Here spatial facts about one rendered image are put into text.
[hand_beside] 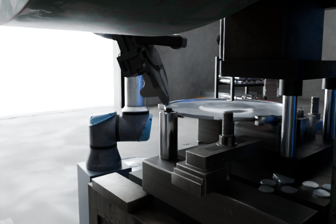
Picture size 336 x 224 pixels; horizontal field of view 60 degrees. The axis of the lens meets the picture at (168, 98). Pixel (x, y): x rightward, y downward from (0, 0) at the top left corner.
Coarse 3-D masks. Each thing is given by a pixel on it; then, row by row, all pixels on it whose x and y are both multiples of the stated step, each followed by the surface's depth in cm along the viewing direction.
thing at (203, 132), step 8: (160, 104) 74; (200, 120) 66; (208, 120) 64; (216, 120) 63; (200, 128) 67; (208, 128) 65; (216, 128) 63; (200, 136) 67; (208, 136) 65; (216, 136) 63
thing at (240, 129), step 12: (300, 120) 54; (312, 120) 58; (240, 132) 55; (252, 132) 53; (264, 132) 51; (276, 132) 49; (300, 132) 55; (312, 132) 58; (264, 144) 51; (276, 144) 50
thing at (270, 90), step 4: (268, 80) 55; (272, 80) 55; (276, 80) 54; (264, 84) 57; (268, 84) 56; (272, 84) 55; (276, 84) 54; (264, 88) 57; (268, 88) 56; (272, 88) 55; (276, 88) 54; (264, 92) 57; (268, 92) 56; (272, 92) 55; (276, 92) 54; (272, 96) 55; (276, 96) 55
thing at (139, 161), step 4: (140, 156) 203; (124, 160) 197; (128, 160) 197; (132, 160) 197; (136, 160) 197; (140, 160) 197; (128, 164) 187; (140, 164) 187; (132, 168) 182; (136, 168) 182; (140, 168) 182
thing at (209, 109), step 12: (180, 108) 66; (192, 108) 66; (204, 108) 64; (216, 108) 62; (228, 108) 62; (240, 108) 62; (252, 108) 63; (264, 108) 66; (276, 108) 66; (240, 120) 52; (252, 120) 52
